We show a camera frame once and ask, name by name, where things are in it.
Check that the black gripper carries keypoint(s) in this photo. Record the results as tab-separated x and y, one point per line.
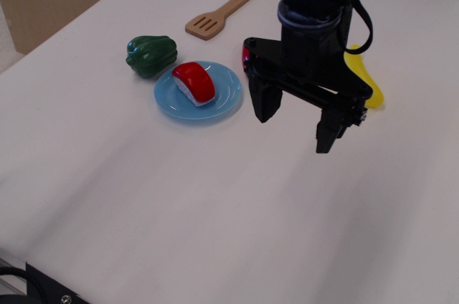
308	62

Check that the red and white toy sushi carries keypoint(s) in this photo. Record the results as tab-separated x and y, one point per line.
194	82

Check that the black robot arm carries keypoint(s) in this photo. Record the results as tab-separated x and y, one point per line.
300	12

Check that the light blue plate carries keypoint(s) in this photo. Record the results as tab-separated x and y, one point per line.
174	103

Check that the yellow toy banana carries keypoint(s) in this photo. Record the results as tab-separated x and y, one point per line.
356	64

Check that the red and green toy chili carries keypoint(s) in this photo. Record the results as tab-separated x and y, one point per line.
245	57

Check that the wooden slotted spatula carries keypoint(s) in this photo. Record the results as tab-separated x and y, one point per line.
208	25

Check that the green toy bell pepper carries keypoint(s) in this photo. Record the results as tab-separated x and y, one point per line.
149	55

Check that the black corner bracket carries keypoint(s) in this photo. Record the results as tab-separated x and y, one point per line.
55	291

